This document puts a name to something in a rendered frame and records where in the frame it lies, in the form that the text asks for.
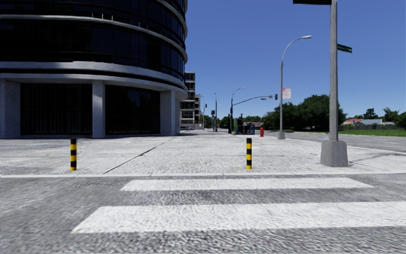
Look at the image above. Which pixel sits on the white low building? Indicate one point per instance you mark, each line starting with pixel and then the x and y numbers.
pixel 364 122

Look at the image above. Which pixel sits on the red fire hydrant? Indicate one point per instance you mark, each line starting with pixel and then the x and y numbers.
pixel 262 132

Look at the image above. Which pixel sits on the grey street lamp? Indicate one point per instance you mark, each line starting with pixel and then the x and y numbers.
pixel 281 95
pixel 216 114

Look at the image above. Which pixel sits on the dark glass tower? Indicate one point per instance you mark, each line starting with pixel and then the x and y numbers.
pixel 95 47

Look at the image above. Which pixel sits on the trees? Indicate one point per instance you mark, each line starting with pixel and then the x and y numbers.
pixel 304 114

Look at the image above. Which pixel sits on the yellow black striped post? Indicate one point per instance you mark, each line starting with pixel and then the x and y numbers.
pixel 249 153
pixel 73 154

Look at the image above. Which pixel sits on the black bus shelter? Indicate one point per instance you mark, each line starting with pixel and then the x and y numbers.
pixel 247 127

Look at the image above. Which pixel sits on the pale concrete building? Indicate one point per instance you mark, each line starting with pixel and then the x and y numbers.
pixel 189 104

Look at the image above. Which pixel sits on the sign on a post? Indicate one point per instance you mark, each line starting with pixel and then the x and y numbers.
pixel 333 95

